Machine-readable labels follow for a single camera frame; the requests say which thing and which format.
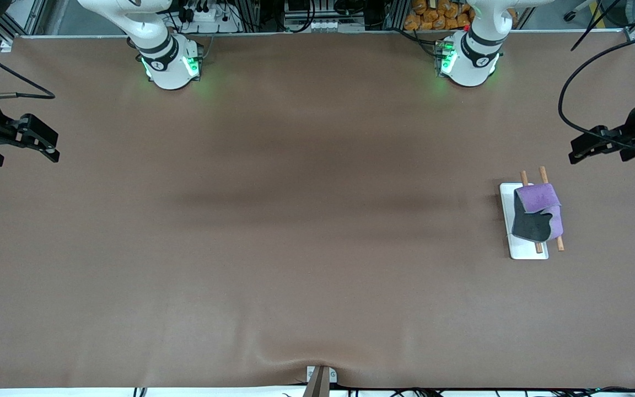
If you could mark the white rack with wooden rods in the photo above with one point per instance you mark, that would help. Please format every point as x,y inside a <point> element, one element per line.
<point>510,248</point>

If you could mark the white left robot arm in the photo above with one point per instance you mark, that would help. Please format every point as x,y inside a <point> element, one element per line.
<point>472,66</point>

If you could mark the purple towel with grey back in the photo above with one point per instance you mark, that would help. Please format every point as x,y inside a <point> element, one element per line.
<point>541,198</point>

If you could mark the grey table clamp bracket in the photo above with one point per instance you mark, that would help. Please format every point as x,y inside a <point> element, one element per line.
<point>321,379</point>

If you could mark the white power strip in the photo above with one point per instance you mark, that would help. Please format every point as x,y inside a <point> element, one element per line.
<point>207,19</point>
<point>331,25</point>

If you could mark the orange snack bags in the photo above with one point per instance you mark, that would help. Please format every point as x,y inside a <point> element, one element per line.
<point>439,15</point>

